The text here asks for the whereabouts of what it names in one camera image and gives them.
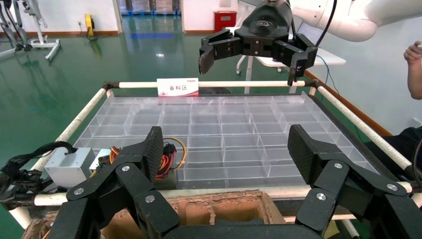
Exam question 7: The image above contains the blue cable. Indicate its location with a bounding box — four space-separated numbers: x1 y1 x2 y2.
316 54 340 97

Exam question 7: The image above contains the silver power supply black cable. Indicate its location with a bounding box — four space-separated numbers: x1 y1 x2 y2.
0 141 96 207

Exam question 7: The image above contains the power supply with coloured wires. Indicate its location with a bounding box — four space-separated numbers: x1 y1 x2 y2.
88 146 121 174
154 136 188 191

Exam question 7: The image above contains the person's bare hand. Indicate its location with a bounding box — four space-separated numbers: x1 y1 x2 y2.
403 41 422 65

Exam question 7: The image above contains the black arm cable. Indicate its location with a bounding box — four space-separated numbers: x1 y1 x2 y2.
315 0 338 47

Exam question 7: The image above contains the red wall cabinet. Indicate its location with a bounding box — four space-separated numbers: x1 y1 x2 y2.
213 10 238 33

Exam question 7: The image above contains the black round base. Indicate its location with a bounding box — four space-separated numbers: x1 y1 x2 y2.
198 87 231 95

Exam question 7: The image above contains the grey stand with dark legs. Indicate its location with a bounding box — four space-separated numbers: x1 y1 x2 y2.
0 0 33 58

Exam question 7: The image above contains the white pipe cart frame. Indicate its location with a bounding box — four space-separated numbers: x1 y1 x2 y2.
8 80 422 239

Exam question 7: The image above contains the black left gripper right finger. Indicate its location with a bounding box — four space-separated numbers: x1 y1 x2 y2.
288 124 422 239

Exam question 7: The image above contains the person's bare forearm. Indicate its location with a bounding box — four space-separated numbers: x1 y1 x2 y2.
407 62 422 100

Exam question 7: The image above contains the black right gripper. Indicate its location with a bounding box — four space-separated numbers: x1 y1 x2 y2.
199 0 318 87

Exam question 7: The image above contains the yellow floor device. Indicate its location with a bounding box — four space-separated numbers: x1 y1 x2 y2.
85 13 98 41

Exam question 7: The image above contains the white red label sign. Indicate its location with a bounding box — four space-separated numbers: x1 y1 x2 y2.
157 78 200 98

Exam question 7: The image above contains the white wheeled table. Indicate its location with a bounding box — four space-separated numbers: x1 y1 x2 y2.
227 26 347 94

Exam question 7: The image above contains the brown cardboard divider box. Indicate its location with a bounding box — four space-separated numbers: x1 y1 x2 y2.
21 189 286 239

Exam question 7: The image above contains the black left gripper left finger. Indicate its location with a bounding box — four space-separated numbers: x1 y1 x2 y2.
46 126 180 239

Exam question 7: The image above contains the clear acrylic divider tray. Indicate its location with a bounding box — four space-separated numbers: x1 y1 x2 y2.
72 92 380 190

